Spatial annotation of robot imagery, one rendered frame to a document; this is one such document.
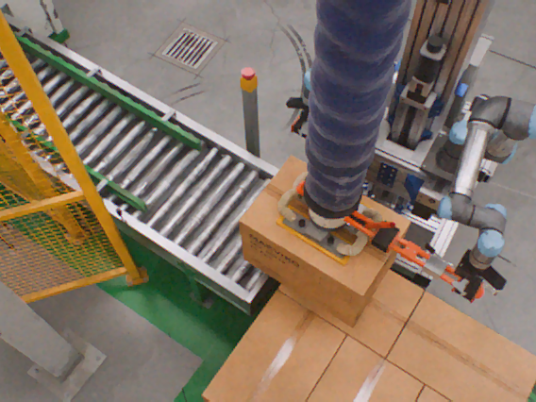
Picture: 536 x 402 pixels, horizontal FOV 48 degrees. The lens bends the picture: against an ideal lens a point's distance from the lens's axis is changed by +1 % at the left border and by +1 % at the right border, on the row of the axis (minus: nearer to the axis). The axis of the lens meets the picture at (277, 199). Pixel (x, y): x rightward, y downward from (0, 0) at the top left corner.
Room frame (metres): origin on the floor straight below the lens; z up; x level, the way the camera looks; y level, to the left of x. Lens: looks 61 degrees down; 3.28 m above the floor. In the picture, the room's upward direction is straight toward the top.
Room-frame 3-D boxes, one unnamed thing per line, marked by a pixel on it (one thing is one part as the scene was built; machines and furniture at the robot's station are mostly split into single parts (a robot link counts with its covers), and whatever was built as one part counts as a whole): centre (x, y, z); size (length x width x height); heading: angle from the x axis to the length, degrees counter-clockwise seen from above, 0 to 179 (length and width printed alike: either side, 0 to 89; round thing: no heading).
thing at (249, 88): (1.98, 0.14, 0.50); 0.07 x 0.07 x 1.00; 56
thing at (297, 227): (1.07, -0.16, 1.10); 0.34 x 0.10 x 0.05; 55
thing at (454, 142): (1.46, -0.79, 1.20); 0.13 x 0.12 x 0.14; 70
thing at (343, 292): (1.14, -0.20, 0.87); 0.60 x 0.40 x 0.40; 56
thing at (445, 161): (1.46, -0.78, 1.09); 0.15 x 0.15 x 0.10
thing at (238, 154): (2.16, 0.73, 0.50); 2.31 x 0.05 x 0.19; 56
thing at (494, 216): (0.92, -0.71, 1.50); 0.11 x 0.11 x 0.08; 70
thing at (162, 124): (2.31, 1.06, 0.60); 1.60 x 0.10 x 0.09; 56
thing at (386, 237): (1.00, -0.42, 1.20); 0.10 x 0.08 x 0.06; 145
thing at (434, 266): (0.88, -0.59, 1.20); 0.07 x 0.07 x 0.04; 55
